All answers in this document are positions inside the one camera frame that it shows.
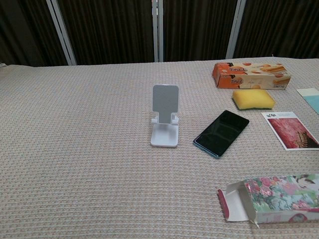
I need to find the black smartphone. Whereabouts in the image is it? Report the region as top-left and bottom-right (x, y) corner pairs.
(192, 110), (250, 159)

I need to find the white phone stand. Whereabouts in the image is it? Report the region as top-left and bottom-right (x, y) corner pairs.
(150, 84), (180, 148)

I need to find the yellow sponge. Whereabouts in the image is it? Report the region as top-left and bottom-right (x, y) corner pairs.
(232, 89), (277, 111)

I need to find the dark pleated curtain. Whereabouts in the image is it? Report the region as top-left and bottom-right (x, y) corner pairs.
(0, 0), (319, 67)

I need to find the orange biscuit box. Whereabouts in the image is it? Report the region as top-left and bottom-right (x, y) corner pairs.
(212, 61), (292, 90)

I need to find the red picture card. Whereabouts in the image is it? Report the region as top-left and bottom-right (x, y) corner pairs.
(261, 111), (319, 151)

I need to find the floral open carton box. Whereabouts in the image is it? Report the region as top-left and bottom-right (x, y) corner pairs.
(217, 173), (319, 229)

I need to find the light blue paper card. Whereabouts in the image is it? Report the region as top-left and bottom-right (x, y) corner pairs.
(296, 88), (319, 112)

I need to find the white screen frame post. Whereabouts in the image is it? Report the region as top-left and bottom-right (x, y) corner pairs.
(45, 0), (78, 66)
(151, 0), (164, 62)
(225, 0), (247, 60)

